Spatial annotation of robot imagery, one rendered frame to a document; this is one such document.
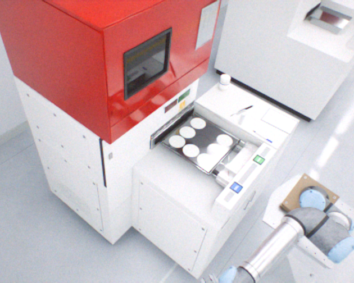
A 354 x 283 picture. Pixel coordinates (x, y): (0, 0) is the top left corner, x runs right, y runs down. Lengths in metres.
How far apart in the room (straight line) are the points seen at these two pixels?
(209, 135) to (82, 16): 1.17
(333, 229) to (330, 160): 2.33
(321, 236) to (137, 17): 1.04
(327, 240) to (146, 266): 1.54
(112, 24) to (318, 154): 2.81
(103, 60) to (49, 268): 1.76
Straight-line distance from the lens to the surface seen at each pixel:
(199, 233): 1.96
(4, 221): 2.90
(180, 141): 2.03
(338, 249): 1.33
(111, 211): 2.14
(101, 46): 1.22
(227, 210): 1.74
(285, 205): 1.97
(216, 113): 2.16
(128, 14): 1.26
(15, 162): 3.21
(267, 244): 1.24
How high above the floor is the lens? 2.40
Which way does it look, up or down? 48 degrees down
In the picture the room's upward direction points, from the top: 9 degrees clockwise
